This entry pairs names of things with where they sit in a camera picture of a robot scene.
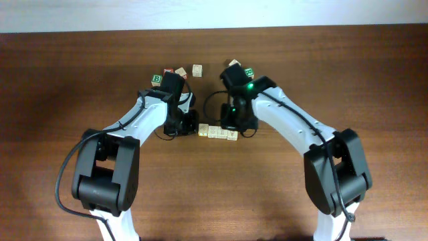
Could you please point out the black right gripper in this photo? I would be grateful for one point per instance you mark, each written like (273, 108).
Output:
(223, 112)

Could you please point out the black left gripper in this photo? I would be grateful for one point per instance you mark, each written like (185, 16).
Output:
(190, 128)

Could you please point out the wooden block red letter D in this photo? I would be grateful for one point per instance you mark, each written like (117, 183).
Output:
(232, 135)

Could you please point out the wooden block letter H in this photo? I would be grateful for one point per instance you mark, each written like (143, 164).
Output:
(222, 133)

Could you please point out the wooden block yellow side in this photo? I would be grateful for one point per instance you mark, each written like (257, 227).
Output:
(203, 129)

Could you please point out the wooden block number five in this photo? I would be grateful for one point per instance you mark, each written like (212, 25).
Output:
(213, 131)

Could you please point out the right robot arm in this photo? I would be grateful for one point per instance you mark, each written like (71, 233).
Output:
(335, 169)

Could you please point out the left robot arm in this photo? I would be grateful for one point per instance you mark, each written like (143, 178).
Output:
(107, 168)

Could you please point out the green letter R block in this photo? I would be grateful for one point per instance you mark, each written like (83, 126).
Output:
(249, 73)

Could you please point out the green letter B block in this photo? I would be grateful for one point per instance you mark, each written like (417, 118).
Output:
(156, 80)

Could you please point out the red letter E block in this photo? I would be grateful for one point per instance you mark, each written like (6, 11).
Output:
(181, 72)

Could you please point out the wooden block red side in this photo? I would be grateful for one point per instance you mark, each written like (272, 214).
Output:
(233, 62)

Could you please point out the red letter Y block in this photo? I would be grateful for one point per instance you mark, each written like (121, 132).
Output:
(165, 70)

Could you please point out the plain wooden block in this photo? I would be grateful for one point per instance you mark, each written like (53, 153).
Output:
(197, 70)

